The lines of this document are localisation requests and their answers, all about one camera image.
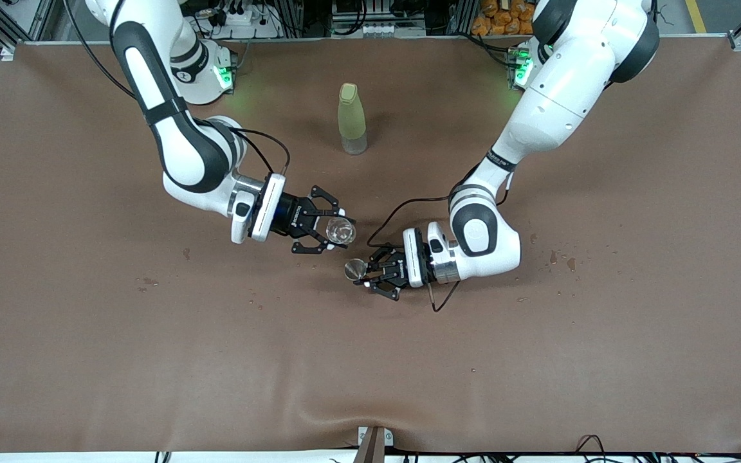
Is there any steel jigger measuring cup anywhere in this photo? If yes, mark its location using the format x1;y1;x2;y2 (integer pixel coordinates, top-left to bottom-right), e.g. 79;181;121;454
343;259;371;284

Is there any small clear glass cup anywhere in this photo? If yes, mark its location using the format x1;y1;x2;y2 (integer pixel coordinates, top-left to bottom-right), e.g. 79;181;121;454
325;217;357;250

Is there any brown table cover mat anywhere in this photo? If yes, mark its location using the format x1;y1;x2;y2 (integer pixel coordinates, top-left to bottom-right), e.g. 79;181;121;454
0;35;741;454

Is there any yellow-green translucent bottle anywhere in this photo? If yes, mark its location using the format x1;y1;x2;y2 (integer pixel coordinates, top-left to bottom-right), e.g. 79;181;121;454
337;82;369;156

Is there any white connector block row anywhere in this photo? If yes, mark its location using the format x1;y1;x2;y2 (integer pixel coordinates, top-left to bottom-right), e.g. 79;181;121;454
332;23;426;37

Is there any white power strip with plugs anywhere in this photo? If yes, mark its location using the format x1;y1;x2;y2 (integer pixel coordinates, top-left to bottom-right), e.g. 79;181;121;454
194;3;281;38

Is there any orange snack packet pile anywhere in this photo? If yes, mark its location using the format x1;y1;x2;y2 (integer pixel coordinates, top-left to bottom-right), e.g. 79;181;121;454
471;0;545;36

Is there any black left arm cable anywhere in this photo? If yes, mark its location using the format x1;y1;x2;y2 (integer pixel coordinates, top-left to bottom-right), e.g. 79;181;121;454
367;164;520;314

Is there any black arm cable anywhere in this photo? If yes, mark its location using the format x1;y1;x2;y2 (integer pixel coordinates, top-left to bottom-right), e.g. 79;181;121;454
367;164;520;314
62;0;291;176

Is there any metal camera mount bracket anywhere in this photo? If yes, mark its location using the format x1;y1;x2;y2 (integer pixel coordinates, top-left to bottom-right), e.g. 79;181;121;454
353;426;394;463

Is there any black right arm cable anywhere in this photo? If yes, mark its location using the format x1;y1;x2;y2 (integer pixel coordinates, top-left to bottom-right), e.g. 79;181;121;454
62;0;291;176

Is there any black cable bundle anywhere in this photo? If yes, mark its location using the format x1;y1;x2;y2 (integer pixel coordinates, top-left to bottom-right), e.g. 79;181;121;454
383;435;741;463

